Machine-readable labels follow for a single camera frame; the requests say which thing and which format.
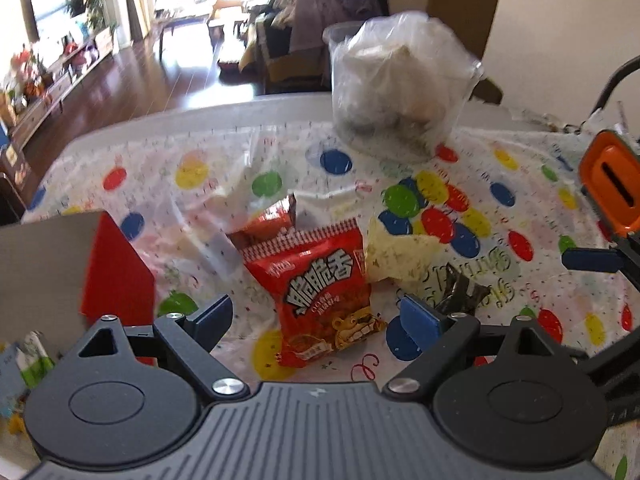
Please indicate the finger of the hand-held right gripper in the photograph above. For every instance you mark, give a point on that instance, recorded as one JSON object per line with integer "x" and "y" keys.
{"x": 590, "y": 260}
{"x": 617, "y": 380}

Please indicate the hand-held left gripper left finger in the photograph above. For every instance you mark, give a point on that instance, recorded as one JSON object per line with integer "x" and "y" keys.
{"x": 212, "y": 322}

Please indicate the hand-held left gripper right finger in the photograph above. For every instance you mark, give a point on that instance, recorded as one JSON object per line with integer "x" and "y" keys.
{"x": 420, "y": 322}

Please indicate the red snack packet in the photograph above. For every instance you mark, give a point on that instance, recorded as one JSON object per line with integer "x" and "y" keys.
{"x": 315, "y": 295}

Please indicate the red cardboard box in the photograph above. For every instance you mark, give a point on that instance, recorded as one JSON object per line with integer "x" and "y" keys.
{"x": 45, "y": 270}

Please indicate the black snack packet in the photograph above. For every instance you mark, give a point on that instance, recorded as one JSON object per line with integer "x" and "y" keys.
{"x": 462, "y": 292}

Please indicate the pale yellow snack packet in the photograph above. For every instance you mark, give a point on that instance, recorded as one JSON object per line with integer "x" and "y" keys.
{"x": 395, "y": 250}

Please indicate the orange and green desktop bin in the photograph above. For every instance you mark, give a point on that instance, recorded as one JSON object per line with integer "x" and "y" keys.
{"x": 610, "y": 180}

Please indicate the orange snack packet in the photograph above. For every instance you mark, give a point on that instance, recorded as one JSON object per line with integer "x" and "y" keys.
{"x": 262, "y": 222}

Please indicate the balloon print tablecloth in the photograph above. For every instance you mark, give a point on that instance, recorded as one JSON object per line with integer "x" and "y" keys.
{"x": 300, "y": 160}

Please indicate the clear plastic bag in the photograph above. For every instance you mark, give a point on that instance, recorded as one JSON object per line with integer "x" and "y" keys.
{"x": 400, "y": 85}

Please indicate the television cabinet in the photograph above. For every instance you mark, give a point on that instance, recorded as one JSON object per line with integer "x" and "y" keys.
{"x": 55, "y": 85}

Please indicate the coffee table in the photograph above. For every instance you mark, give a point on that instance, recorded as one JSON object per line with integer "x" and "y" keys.
{"x": 200, "y": 25}

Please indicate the sofa with clothes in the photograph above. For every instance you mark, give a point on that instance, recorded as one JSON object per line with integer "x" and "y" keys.
{"x": 320, "y": 20}

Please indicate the television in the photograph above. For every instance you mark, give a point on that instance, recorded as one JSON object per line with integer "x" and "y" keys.
{"x": 52, "y": 7}

